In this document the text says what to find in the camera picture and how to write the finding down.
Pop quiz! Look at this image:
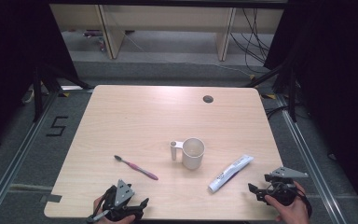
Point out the white toothpaste tube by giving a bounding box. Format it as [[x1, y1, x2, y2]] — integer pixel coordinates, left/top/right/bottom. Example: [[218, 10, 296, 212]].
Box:
[[207, 154, 255, 194]]

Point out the bundle of black cables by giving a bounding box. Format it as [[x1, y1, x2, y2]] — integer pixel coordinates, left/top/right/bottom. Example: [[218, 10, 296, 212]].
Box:
[[229, 7, 272, 75]]

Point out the white cup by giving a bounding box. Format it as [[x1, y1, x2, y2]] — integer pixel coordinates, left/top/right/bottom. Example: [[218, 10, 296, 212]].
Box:
[[169, 137, 206, 171]]

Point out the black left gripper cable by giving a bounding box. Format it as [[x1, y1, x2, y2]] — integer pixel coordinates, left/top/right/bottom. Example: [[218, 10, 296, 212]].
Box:
[[93, 186, 115, 216]]

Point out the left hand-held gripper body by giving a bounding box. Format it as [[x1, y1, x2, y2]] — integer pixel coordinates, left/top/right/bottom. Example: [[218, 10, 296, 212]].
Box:
[[102, 178, 145, 222]]

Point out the person's left hand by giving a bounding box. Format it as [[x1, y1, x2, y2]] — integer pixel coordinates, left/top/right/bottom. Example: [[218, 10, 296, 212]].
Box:
[[92, 195, 136, 224]]

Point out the grey cable plug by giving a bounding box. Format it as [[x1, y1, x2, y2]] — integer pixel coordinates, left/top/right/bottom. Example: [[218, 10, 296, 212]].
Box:
[[86, 210, 110, 224]]

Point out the small clutter under desk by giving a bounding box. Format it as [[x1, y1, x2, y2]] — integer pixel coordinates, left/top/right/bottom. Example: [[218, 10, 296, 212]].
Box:
[[82, 29, 107, 52]]

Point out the pink toothbrush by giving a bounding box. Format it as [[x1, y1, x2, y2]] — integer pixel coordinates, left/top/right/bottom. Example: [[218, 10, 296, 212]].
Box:
[[114, 154, 159, 181]]

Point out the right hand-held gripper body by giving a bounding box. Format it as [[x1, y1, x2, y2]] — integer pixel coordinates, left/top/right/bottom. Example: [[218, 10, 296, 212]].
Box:
[[265, 166, 310, 207]]

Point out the black floor cable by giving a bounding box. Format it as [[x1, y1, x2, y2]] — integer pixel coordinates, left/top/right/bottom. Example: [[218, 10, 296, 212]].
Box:
[[265, 105, 291, 121]]

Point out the aluminium floor rail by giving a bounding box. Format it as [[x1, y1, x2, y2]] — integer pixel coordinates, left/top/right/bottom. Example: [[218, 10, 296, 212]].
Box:
[[275, 93, 347, 224], [0, 92, 59, 224]]

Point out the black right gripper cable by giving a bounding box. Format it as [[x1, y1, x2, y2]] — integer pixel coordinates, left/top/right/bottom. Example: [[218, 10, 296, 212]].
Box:
[[295, 186, 313, 219]]

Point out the person's right hand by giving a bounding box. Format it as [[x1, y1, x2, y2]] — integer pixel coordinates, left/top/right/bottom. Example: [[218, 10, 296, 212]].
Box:
[[264, 181, 310, 224]]

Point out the beige wooden desk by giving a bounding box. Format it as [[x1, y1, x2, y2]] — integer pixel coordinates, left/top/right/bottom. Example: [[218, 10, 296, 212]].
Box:
[[49, 4, 285, 62]]

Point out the black metal stand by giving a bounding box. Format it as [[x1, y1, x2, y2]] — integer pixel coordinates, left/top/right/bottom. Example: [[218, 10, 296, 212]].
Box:
[[32, 61, 92, 123], [244, 60, 300, 123]]

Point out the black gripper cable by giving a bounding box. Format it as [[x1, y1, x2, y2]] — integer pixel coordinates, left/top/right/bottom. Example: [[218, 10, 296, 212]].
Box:
[[295, 186, 313, 219], [93, 186, 115, 216]]

